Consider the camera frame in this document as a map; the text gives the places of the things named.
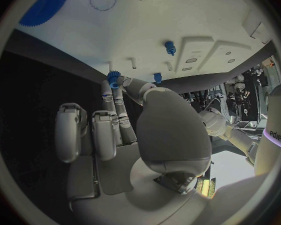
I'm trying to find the white cable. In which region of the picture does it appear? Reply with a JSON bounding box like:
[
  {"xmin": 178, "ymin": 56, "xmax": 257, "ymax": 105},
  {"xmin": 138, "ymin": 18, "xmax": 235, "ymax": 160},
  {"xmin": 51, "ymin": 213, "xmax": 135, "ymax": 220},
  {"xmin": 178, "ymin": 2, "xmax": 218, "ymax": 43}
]
[{"xmin": 203, "ymin": 96, "xmax": 248, "ymax": 135}]

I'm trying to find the white task board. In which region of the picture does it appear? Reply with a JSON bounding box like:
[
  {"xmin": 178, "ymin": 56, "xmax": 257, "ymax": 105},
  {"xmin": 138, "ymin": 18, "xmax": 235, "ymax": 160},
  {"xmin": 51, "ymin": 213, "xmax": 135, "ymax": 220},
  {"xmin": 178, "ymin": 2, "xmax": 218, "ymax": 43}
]
[{"xmin": 4, "ymin": 0, "xmax": 279, "ymax": 94}]

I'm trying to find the glowing light bar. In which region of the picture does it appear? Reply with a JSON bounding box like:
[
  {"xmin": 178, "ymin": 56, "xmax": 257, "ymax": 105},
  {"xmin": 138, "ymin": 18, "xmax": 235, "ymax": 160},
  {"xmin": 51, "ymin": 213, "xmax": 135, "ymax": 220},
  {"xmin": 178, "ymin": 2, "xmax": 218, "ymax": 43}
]
[{"xmin": 196, "ymin": 177, "xmax": 217, "ymax": 199}]

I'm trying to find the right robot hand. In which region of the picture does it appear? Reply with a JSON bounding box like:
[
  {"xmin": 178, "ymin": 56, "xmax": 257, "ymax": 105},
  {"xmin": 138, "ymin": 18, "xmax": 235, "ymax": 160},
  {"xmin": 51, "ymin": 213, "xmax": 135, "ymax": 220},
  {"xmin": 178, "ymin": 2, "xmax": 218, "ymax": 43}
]
[{"xmin": 54, "ymin": 76, "xmax": 214, "ymax": 225}]

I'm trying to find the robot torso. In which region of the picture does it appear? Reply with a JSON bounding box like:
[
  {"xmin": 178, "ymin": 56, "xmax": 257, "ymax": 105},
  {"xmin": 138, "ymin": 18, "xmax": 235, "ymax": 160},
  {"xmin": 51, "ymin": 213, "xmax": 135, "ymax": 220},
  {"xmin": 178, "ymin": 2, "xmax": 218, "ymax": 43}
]
[{"xmin": 253, "ymin": 83, "xmax": 281, "ymax": 177}]

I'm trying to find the small blue gear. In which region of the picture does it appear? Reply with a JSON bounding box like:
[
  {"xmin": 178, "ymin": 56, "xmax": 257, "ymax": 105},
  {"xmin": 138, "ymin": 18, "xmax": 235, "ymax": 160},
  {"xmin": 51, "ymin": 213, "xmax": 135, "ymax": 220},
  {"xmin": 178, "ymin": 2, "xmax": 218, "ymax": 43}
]
[{"xmin": 106, "ymin": 70, "xmax": 123, "ymax": 90}]

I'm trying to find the blue plug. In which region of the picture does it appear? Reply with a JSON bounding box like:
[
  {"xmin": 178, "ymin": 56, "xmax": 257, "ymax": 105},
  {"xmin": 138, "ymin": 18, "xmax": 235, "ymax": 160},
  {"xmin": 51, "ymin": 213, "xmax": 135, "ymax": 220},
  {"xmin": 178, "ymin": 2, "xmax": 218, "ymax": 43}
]
[{"xmin": 163, "ymin": 40, "xmax": 178, "ymax": 57}]

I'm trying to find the large blue gear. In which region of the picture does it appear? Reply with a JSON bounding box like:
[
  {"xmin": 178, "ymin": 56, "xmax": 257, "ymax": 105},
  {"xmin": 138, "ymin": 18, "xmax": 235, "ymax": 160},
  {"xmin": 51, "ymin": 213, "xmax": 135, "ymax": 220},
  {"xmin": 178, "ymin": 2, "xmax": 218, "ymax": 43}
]
[{"xmin": 18, "ymin": 0, "xmax": 73, "ymax": 28}]

